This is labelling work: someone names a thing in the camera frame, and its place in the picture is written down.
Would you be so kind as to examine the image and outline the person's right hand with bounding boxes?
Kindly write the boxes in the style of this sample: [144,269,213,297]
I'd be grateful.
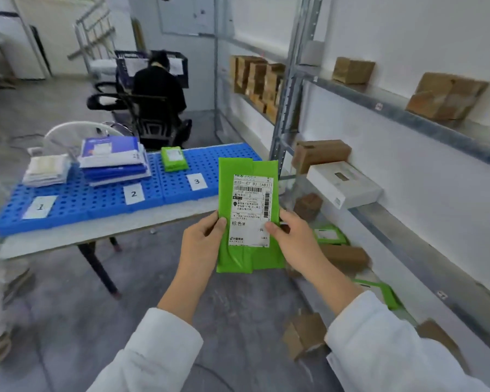
[264,207,332,285]

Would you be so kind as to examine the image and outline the person's left hand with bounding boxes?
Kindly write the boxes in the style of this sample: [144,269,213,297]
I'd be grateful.
[179,211,229,291]

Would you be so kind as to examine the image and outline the small brown box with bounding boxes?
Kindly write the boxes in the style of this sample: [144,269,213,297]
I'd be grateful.
[292,193,324,222]
[318,243,372,277]

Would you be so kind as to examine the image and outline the white number card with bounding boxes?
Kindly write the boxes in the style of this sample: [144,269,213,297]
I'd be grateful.
[186,173,210,192]
[123,183,145,206]
[22,195,59,221]

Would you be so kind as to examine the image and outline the white cardboard box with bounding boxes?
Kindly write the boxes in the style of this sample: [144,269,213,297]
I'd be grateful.
[305,160,384,211]

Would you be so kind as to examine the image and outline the oblong brown box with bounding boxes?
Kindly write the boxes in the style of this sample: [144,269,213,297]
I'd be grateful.
[291,139,352,175]

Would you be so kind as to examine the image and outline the stack of blue mailers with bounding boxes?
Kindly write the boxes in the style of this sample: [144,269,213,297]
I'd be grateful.
[78,136,142,168]

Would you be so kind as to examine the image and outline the brown box with black logo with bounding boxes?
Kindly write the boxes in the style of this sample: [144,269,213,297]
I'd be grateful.
[415,320,471,377]

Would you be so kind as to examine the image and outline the grey metal shelf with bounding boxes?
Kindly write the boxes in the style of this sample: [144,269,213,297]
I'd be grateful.
[212,0,299,145]
[268,0,490,392]

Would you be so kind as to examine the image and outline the clear bagged parcel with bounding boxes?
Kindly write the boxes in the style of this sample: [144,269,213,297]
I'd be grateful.
[24,154,71,181]

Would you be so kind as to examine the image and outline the stack of brown cardboard boxes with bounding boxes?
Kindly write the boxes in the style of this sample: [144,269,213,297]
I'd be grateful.
[228,55,287,124]

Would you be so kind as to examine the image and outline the brown box with black handwriting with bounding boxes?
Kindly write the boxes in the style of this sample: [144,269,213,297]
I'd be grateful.
[331,56,376,85]

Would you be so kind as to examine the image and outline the tape-wrapped brown box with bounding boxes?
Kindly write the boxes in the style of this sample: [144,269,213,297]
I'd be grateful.
[406,72,490,123]

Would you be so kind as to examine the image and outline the person's right forearm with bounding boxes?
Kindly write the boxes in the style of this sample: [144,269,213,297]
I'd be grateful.
[302,261,490,392]

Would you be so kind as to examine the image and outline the person's left forearm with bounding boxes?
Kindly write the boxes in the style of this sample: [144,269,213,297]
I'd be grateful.
[88,273,214,392]

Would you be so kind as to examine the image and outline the black office chair patterned back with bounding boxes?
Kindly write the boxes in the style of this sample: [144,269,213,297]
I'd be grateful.
[124,93,193,151]

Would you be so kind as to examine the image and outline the black mesh office chair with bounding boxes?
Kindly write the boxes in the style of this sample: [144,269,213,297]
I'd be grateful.
[86,81,134,112]

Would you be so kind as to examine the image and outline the blue crate with paper sign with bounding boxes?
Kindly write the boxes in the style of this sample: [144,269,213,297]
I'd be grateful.
[114,50,150,89]

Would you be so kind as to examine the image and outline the white plastic bin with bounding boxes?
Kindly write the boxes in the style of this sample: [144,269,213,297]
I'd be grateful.
[88,58,119,78]

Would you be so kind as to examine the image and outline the wooden poles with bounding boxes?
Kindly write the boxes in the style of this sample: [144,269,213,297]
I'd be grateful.
[130,17,146,54]

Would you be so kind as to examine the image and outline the metal stair railing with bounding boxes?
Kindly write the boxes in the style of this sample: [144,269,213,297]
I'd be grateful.
[66,0,118,75]

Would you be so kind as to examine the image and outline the white refrigerator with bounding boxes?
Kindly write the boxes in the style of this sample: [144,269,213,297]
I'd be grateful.
[0,0,52,81]

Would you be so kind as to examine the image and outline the black metal table frame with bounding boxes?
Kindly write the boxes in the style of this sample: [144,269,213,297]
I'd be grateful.
[77,236,123,300]

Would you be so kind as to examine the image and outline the black looped cable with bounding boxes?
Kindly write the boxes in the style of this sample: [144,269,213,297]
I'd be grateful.
[191,363,238,392]

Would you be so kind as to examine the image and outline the wall whiteboard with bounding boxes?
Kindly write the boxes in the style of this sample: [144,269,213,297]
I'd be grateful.
[156,0,218,38]

